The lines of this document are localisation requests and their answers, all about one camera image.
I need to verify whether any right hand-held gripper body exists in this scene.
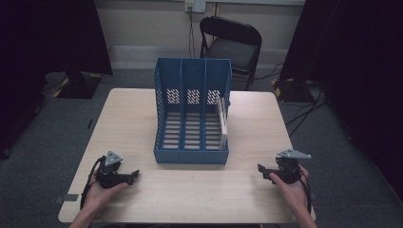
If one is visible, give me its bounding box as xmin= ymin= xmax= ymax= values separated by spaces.
xmin=268 ymin=148 xmax=313 ymax=185

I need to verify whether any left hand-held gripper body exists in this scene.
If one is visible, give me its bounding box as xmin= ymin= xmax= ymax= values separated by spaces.
xmin=94 ymin=150 xmax=133 ymax=190

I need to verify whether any person's left hand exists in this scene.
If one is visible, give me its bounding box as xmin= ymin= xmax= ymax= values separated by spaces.
xmin=82 ymin=177 xmax=129 ymax=217

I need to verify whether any person's right hand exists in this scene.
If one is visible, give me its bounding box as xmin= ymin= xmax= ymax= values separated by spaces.
xmin=269 ymin=165 xmax=310 ymax=217

